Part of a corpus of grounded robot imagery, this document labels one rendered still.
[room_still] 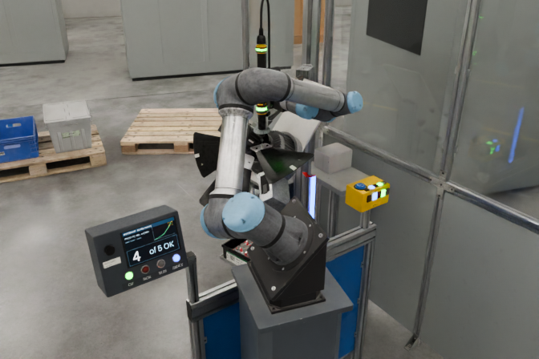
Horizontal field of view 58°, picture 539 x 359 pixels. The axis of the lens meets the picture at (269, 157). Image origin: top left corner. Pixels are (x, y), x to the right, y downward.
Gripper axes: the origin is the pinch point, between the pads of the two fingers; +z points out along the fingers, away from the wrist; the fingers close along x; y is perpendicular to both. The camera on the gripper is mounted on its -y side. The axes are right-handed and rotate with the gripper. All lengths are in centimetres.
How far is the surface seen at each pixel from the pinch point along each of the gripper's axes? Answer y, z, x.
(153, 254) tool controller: 31, -45, -68
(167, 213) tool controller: 21, -42, -61
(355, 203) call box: 45, -41, 21
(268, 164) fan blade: 29.2, -17.4, -7.0
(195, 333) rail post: 73, -41, -55
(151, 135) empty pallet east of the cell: 136, 286, 55
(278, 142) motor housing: 30.2, 0.6, 11.1
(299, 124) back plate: 28.0, 8.0, 28.7
